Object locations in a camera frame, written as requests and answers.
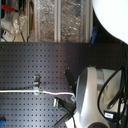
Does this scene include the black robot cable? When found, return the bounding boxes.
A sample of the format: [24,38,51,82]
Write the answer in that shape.
[96,66,128,122]

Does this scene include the clear plastic bin left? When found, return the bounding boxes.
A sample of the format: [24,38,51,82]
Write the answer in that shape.
[34,0,55,42]

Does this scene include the white cable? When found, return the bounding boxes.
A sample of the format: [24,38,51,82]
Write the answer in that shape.
[0,88,77,103]

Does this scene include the silver cable clip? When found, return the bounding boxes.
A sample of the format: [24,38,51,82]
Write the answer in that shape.
[33,75,40,95]

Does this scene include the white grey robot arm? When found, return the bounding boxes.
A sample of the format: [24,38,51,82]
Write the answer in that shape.
[54,67,128,128]

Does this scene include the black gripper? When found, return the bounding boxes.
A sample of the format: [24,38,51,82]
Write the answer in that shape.
[53,68,76,128]

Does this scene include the red tool handle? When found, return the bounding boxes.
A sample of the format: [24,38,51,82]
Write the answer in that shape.
[1,4,25,15]

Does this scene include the blue object on shelf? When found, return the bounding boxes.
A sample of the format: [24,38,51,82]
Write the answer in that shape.
[91,26,98,44]

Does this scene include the black perforated pegboard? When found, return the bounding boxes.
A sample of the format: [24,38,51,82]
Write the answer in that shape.
[0,43,123,128]

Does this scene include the white red small device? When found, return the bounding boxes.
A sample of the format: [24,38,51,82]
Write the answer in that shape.
[2,30,13,39]

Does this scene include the white round lamp shade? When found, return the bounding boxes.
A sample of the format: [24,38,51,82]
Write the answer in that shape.
[92,0,128,44]

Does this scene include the blue corner clip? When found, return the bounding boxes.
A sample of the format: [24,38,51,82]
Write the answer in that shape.
[0,117,6,127]

